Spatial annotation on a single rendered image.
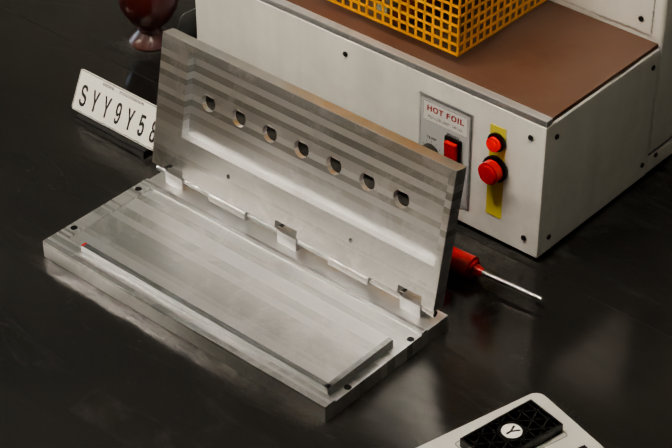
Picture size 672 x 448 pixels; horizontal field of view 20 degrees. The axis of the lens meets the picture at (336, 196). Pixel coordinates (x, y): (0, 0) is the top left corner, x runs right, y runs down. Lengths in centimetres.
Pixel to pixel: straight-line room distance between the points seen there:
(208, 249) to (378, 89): 28
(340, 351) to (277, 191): 23
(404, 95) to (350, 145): 16
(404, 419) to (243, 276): 28
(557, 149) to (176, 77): 46
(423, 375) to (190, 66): 47
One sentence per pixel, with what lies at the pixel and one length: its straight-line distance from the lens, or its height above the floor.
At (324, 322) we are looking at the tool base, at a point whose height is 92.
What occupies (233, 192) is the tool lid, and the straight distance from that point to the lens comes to 222.
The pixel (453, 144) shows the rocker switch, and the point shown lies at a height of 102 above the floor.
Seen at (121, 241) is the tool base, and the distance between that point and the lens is 222.
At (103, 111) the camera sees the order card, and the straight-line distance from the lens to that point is 244.
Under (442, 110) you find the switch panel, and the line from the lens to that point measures 219.
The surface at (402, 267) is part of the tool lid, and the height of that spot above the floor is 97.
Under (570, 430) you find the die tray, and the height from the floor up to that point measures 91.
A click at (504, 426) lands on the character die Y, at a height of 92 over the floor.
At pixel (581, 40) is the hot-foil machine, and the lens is 226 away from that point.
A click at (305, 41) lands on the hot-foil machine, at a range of 231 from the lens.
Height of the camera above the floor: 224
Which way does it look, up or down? 35 degrees down
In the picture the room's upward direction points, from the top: straight up
